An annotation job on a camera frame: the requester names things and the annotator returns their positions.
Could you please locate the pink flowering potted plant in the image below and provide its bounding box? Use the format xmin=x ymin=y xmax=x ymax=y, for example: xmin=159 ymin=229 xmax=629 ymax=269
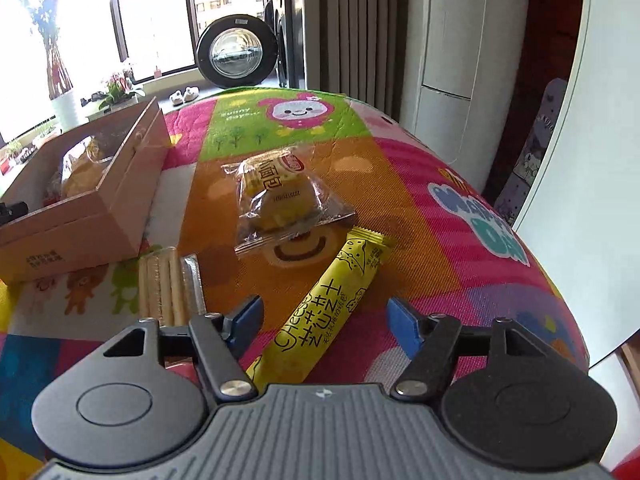
xmin=99 ymin=72 xmax=146 ymax=112

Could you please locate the white slippers pair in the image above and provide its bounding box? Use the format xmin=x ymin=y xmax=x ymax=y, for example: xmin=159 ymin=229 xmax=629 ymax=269
xmin=169 ymin=87 xmax=200 ymax=106

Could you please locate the white air conditioner unit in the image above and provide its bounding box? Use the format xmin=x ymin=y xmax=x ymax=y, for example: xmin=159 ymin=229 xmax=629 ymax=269
xmin=399 ymin=0 xmax=528 ymax=191

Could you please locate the sesame snack packet front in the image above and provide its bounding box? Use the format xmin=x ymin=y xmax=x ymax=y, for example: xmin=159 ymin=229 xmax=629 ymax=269
xmin=42 ymin=132 xmax=124 ymax=206

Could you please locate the tall plant white pot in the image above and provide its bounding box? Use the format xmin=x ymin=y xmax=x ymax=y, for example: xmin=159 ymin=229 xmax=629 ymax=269
xmin=21 ymin=0 xmax=81 ymax=132

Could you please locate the yellow cheese stick packet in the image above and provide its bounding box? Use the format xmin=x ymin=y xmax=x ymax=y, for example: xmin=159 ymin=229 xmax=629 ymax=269
xmin=247 ymin=226 xmax=393 ymax=391

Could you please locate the dark grey washing machine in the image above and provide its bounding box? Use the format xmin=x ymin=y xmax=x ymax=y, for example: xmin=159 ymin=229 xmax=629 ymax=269
xmin=264 ymin=0 xmax=306 ymax=89

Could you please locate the purple cartoon board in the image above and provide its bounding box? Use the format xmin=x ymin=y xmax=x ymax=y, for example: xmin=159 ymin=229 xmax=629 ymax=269
xmin=495 ymin=78 xmax=567 ymax=226

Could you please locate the yellow bread bun packet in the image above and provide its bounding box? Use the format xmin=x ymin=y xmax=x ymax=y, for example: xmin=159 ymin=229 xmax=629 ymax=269
xmin=221 ymin=144 xmax=356 ymax=257

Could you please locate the wafer biscuit clear packet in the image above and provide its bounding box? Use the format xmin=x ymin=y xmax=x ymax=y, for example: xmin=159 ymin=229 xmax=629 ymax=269
xmin=138 ymin=247 xmax=207 ymax=327

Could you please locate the round washing machine door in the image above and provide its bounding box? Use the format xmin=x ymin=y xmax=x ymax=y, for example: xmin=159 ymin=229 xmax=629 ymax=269
xmin=195 ymin=14 xmax=279 ymax=89

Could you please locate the pink cardboard box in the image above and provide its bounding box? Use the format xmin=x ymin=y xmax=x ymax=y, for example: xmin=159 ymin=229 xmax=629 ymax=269
xmin=1 ymin=99 xmax=170 ymax=283

